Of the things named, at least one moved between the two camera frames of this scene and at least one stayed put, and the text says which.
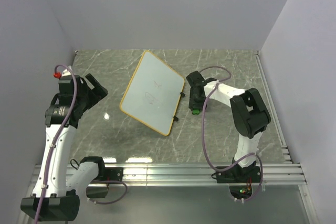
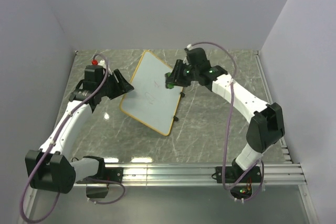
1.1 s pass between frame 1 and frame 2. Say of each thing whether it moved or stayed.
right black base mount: stayed
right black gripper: moved
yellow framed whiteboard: stayed
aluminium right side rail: stayed
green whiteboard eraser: moved
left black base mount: stayed
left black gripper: moved
